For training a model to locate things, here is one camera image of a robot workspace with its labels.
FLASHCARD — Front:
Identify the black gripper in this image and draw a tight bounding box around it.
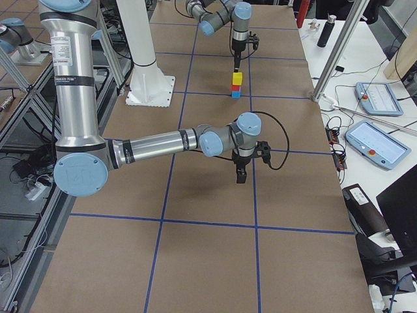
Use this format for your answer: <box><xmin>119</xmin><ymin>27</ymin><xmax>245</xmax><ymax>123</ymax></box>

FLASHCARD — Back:
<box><xmin>231</xmin><ymin>30</ymin><xmax>259</xmax><ymax>72</ymax></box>
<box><xmin>231</xmin><ymin>141</ymin><xmax>271</xmax><ymax>184</ymax></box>

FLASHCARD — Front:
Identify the yellow foam block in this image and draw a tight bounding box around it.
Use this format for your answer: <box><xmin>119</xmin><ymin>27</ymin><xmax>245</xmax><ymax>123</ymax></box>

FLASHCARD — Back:
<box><xmin>232</xmin><ymin>72</ymin><xmax>243</xmax><ymax>86</ymax></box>

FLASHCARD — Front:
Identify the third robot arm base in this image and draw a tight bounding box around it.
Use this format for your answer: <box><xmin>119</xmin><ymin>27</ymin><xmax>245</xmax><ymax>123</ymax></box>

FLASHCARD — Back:
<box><xmin>1</xmin><ymin>18</ymin><xmax>50</xmax><ymax>66</ymax></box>

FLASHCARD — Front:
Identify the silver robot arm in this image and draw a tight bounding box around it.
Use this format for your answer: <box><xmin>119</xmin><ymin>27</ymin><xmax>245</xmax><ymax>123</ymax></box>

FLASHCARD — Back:
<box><xmin>38</xmin><ymin>1</ymin><xmax>270</xmax><ymax>197</ymax></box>
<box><xmin>179</xmin><ymin>1</ymin><xmax>259</xmax><ymax>73</ymax></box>

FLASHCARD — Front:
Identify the red fire extinguisher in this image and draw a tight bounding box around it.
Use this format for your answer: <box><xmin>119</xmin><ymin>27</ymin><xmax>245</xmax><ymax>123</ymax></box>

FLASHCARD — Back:
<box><xmin>296</xmin><ymin>0</ymin><xmax>310</xmax><ymax>29</ymax></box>

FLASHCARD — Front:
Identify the black water bottle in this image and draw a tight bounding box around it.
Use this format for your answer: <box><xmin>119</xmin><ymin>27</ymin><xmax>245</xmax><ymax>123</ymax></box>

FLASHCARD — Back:
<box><xmin>317</xmin><ymin>14</ymin><xmax>337</xmax><ymax>48</ymax></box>

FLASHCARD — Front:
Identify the orange circuit board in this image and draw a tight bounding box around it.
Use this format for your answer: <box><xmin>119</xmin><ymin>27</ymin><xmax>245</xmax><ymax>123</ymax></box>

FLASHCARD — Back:
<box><xmin>325</xmin><ymin>127</ymin><xmax>347</xmax><ymax>171</ymax></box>

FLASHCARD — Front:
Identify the black desktop device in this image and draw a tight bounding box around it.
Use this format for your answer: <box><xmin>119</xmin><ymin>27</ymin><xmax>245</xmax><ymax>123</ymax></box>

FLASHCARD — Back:
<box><xmin>342</xmin><ymin>184</ymin><xmax>391</xmax><ymax>237</ymax></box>

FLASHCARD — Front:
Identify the near teach pendant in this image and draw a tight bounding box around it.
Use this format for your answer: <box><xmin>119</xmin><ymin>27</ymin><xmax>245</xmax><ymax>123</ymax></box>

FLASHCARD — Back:
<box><xmin>345</xmin><ymin>120</ymin><xmax>412</xmax><ymax>170</ymax></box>

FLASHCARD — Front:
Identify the teach pendant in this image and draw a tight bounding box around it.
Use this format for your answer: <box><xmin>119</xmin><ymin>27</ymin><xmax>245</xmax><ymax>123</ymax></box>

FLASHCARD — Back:
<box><xmin>355</xmin><ymin>82</ymin><xmax>403</xmax><ymax>117</ymax></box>
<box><xmin>345</xmin><ymin>120</ymin><xmax>412</xmax><ymax>170</ymax></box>

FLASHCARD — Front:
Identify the far teach pendant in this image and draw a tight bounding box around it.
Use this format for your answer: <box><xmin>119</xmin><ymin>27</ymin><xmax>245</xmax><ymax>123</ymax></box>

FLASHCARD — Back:
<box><xmin>355</xmin><ymin>82</ymin><xmax>403</xmax><ymax>117</ymax></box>

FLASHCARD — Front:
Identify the black monitor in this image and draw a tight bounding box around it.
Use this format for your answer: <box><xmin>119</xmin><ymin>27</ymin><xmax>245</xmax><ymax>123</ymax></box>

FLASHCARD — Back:
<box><xmin>377</xmin><ymin>170</ymin><xmax>416</xmax><ymax>252</ymax></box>

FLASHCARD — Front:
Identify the wooden plank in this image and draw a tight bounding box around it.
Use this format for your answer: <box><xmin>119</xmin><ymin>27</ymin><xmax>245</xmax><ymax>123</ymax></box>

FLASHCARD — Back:
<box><xmin>384</xmin><ymin>28</ymin><xmax>416</xmax><ymax>80</ymax></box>

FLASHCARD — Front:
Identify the white power strip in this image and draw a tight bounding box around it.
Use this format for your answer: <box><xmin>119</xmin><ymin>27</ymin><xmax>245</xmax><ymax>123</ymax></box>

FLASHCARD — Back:
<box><xmin>25</xmin><ymin>182</ymin><xmax>46</xmax><ymax>201</ymax></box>

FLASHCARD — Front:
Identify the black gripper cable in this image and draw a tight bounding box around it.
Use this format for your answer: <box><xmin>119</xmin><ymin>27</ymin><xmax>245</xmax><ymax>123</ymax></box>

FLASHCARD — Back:
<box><xmin>252</xmin><ymin>110</ymin><xmax>291</xmax><ymax>170</ymax></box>

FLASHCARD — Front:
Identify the white camera post base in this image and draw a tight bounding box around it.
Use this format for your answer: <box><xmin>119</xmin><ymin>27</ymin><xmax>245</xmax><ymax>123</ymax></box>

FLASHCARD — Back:
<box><xmin>117</xmin><ymin>0</ymin><xmax>175</xmax><ymax>107</ymax></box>

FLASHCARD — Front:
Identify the aluminium frame post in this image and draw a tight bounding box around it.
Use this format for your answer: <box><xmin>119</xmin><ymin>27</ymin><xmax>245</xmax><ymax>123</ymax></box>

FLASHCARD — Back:
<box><xmin>311</xmin><ymin>0</ymin><xmax>369</xmax><ymax>102</ymax></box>

